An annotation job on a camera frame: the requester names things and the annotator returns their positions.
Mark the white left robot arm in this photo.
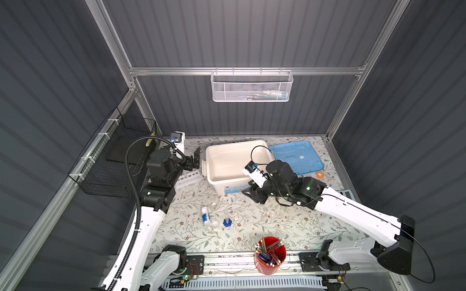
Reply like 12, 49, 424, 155
97, 131, 200, 291

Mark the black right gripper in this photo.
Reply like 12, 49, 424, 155
239, 172, 288, 203

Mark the blue plastic bin lid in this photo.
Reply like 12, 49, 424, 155
269, 141, 324, 175

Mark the blue bottle cap piece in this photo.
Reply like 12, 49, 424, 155
223, 217, 233, 227

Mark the red pencil cup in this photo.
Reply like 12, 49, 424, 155
254, 236, 287, 275

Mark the white wire wall basket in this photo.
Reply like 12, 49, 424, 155
210, 69, 294, 103

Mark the yellow item in basket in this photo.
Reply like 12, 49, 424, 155
145, 132, 156, 147

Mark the black wire side basket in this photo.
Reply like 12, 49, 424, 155
68, 110, 160, 198

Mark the white test tube rack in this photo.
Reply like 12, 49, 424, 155
175, 170, 203, 190

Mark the teal calculator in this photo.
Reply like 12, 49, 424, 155
338, 189, 357, 201

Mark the clear glass flask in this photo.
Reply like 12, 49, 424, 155
208, 195, 220, 212

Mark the white plastic storage bin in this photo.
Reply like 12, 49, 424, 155
201, 140, 275, 196

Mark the white blue small bottle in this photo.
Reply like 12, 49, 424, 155
201, 206, 211, 225

